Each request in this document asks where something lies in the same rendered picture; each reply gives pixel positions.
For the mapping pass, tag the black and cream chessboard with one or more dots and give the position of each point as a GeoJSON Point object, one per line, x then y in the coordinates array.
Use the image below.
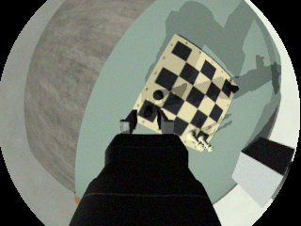
{"type": "Point", "coordinates": [194, 91]}

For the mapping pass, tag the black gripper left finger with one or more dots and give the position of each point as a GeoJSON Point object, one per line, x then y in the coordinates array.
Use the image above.
{"type": "Point", "coordinates": [128, 125]}

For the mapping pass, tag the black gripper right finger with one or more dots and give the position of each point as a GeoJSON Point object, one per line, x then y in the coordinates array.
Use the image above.
{"type": "Point", "coordinates": [165, 125]}

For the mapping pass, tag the white chess king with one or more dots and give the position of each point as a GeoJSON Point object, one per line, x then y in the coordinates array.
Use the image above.
{"type": "Point", "coordinates": [191, 135]}

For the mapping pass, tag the white queen chess piece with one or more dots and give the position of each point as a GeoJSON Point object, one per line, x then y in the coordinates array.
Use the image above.
{"type": "Point", "coordinates": [208, 146]}

